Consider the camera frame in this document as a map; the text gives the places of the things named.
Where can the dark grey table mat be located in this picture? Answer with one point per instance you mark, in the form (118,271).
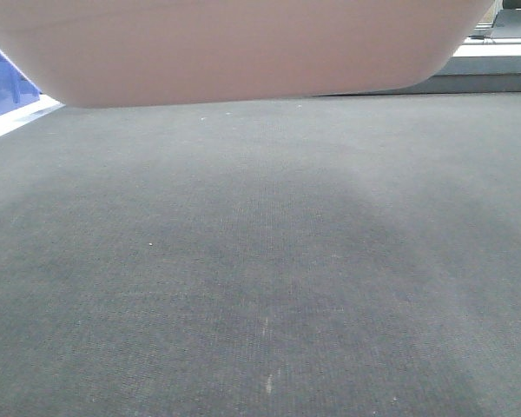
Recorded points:
(344,256)

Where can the blue crate at left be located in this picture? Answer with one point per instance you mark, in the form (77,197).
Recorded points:
(16,91)

